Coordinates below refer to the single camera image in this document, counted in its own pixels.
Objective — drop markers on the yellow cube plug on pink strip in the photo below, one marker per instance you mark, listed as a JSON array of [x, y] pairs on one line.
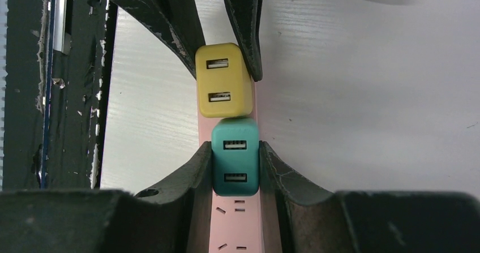
[[224, 86]]

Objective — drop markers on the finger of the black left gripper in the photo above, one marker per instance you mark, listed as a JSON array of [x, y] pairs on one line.
[[175, 23], [244, 17]]

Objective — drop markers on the teal cube plug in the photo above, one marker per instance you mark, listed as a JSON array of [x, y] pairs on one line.
[[235, 147]]

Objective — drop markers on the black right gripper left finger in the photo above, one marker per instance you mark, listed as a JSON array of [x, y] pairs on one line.
[[172, 215]]

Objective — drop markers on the pink power strip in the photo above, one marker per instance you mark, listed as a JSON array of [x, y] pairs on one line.
[[236, 222]]

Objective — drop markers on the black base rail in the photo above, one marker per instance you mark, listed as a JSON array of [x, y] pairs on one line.
[[59, 64]]

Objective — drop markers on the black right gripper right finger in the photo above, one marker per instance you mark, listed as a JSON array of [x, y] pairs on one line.
[[300, 216]]

